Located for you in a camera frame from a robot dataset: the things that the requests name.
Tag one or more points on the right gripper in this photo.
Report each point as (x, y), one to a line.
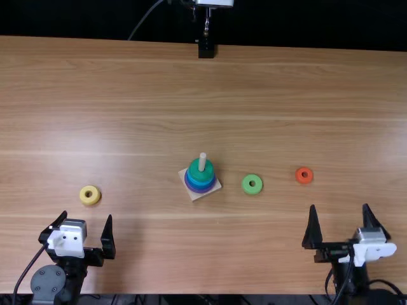
(330, 254)

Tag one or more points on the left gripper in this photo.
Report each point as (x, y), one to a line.
(93, 257)

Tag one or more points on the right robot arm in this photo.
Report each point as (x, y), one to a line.
(359, 282)

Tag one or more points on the black clamp stand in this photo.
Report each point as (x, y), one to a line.
(206, 51)

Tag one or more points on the silver metal box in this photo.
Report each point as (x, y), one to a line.
(214, 2)

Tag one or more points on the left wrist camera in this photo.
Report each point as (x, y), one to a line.
(71, 244)

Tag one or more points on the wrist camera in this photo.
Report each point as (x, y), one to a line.
(71, 244)
(372, 249)

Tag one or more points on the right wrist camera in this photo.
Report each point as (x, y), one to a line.
(372, 249)

